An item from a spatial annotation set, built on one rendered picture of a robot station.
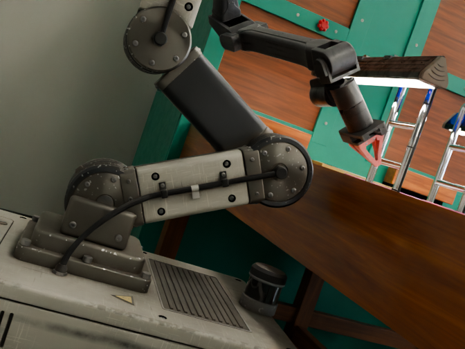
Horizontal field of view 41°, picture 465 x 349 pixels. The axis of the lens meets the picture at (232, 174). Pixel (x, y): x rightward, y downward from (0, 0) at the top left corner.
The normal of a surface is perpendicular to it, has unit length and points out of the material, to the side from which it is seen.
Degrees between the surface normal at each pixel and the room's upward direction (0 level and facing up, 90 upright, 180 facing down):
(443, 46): 90
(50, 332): 90
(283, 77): 90
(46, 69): 90
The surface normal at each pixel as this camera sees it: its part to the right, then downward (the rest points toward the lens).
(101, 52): 0.36, 0.18
